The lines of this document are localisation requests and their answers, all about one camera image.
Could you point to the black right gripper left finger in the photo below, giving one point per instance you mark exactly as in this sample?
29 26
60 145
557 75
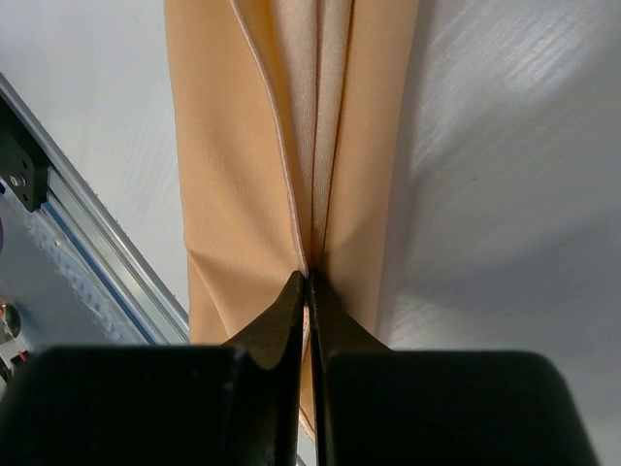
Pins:
233 404

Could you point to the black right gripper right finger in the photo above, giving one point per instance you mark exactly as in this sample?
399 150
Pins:
378 406

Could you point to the beige cloth napkin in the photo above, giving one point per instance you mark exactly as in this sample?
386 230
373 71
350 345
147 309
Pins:
287 114

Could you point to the slotted cable duct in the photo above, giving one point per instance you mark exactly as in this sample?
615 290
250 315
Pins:
59 300

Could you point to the front aluminium rail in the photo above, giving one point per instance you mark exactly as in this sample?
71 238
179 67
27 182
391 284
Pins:
74 209

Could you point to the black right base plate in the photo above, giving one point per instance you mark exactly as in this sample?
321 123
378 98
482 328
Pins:
24 164

